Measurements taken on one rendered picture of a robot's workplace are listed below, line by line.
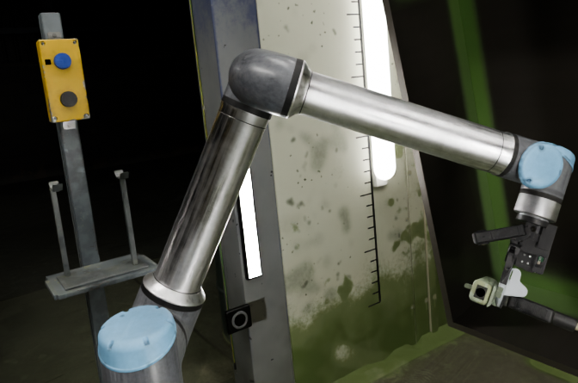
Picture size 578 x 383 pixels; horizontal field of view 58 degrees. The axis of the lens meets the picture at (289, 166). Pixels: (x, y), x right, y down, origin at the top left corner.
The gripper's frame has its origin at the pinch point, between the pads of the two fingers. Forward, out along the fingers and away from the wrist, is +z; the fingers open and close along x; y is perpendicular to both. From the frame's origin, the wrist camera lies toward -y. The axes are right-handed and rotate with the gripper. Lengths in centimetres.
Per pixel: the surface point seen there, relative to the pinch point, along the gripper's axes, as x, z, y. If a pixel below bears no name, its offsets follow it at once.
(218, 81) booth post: 17, -36, -105
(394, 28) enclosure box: 10, -62, -48
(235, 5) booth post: 15, -62, -108
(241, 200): 32, 1, -90
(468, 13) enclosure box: 36, -81, -35
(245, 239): 37, 14, -85
